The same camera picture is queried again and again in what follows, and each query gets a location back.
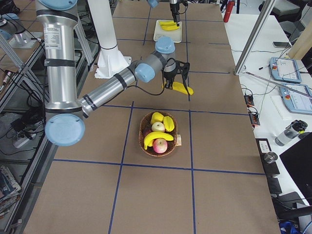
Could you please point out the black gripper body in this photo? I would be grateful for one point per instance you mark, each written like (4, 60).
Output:
(174, 9)
(169, 75)

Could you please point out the large yellow banana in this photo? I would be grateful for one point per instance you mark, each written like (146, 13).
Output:
(180, 87)

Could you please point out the greenish yellow banana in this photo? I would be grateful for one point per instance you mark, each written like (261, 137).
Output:
(167, 23)

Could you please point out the green yellow banana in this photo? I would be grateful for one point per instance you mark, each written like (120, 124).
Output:
(155, 135)

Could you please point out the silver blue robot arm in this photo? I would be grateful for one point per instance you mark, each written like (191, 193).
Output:
(154, 3)
(65, 111)

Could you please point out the brown wicker basket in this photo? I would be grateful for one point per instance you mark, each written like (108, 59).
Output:
(145, 122)

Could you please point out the white bear tray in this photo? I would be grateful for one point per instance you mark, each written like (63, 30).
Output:
(176, 35)

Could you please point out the yellow lemon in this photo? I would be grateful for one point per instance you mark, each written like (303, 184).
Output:
(156, 117)

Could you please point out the yellow mango fruit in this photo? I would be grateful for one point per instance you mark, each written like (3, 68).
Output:
(168, 124)

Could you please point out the pale yellow pink apple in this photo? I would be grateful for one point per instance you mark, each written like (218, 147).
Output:
(158, 127)

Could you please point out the dark red apple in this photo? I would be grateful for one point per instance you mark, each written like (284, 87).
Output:
(146, 131)

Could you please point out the red fire extinguisher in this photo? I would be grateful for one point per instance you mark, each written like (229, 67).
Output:
(229, 6)

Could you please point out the paper label tag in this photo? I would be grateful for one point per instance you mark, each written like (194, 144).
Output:
(178, 140)

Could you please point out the red pink apple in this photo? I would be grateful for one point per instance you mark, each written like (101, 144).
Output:
(160, 145)

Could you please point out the blue teach pendant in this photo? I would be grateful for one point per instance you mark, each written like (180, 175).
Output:
(285, 69)
(295, 102)

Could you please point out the steel cup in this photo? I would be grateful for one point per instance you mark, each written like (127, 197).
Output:
(270, 157)

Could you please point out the grey water bottle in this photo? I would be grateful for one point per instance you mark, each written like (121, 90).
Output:
(293, 130)

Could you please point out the black monitor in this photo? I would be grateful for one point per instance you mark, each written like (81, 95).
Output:
(298, 162)

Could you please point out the aluminium frame post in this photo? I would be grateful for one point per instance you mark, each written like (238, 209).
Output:
(259, 24)

